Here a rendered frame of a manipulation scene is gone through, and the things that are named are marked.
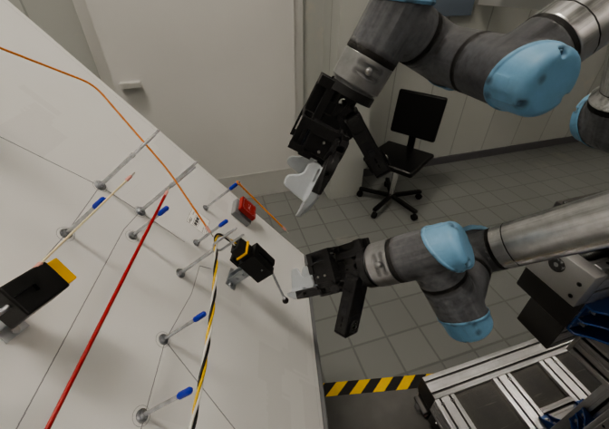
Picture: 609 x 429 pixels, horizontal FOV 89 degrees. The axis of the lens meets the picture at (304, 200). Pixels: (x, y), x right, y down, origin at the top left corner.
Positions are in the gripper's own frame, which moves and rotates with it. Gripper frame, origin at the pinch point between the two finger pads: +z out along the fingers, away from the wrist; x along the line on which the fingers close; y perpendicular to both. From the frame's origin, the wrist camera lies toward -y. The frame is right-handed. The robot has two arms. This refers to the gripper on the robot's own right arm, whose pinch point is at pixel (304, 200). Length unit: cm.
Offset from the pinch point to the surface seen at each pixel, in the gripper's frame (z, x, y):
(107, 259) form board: 14.3, 13.8, 23.6
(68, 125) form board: 6.6, -2.7, 40.3
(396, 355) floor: 87, -56, -97
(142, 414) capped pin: 19.7, 28.3, 10.7
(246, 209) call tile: 18.3, -19.1, 7.0
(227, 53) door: 13, -182, 53
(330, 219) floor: 88, -166, -66
